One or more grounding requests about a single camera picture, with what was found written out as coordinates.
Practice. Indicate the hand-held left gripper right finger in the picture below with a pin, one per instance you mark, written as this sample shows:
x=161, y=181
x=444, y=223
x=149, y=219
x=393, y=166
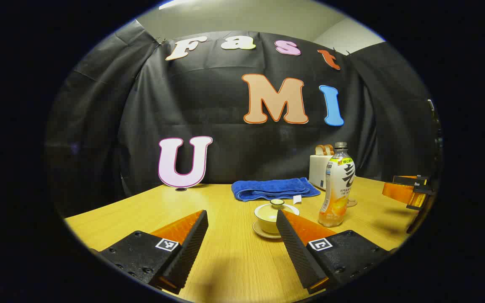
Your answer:
x=295, y=248

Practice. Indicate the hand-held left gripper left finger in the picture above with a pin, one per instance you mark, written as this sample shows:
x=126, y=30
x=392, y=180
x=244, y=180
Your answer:
x=190, y=248

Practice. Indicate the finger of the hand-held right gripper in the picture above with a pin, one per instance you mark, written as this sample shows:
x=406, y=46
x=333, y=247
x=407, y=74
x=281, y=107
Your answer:
x=400, y=192
x=413, y=180

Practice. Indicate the white teacup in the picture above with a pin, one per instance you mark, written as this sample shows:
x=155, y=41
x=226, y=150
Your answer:
x=265, y=225

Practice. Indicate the white teacup lid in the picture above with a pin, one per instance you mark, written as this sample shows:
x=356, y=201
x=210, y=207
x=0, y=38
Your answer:
x=277, y=203

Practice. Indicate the round wooden coaster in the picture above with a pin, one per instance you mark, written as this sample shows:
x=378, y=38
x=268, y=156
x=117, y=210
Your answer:
x=352, y=203

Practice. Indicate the water bottle with white label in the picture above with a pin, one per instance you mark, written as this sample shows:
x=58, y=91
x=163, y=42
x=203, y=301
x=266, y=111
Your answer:
x=338, y=185

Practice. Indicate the white saucer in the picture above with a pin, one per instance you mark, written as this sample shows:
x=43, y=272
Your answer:
x=261, y=232

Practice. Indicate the blue towel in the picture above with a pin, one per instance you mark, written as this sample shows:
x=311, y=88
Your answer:
x=272, y=188

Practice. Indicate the white toaster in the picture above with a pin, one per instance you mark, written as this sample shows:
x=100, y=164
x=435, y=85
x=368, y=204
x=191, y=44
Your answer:
x=319, y=170

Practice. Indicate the toast slice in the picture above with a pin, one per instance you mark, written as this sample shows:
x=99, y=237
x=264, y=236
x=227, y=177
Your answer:
x=329, y=149
x=320, y=150

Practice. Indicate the black backdrop cloth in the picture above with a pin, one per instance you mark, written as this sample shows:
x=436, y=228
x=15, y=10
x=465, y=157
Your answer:
x=225, y=105

